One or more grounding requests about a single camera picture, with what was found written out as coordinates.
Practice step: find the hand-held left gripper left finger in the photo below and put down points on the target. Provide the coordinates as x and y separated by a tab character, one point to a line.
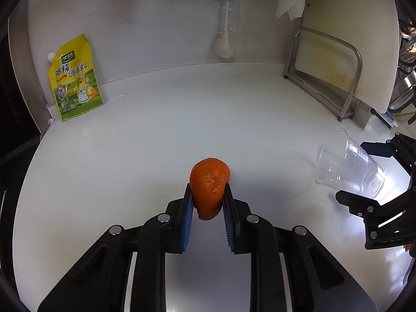
188	227

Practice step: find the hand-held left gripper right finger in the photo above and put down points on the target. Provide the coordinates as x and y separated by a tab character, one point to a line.
228	227

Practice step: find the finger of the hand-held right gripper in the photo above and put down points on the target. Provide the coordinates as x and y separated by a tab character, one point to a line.
354	201
377	149

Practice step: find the clear plastic cup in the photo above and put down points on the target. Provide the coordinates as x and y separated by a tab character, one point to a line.
344	169

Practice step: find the orange peel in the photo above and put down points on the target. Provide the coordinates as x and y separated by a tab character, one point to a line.
209	182

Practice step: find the steel dish rack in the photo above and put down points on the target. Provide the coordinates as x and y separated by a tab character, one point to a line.
406	91

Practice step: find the steel cutting board rack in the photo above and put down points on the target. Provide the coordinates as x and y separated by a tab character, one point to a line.
325	96

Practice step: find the white cutting board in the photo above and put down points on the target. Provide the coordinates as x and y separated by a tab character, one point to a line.
373	39

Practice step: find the yellow seasoning pouch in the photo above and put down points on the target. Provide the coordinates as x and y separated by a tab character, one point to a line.
76	84

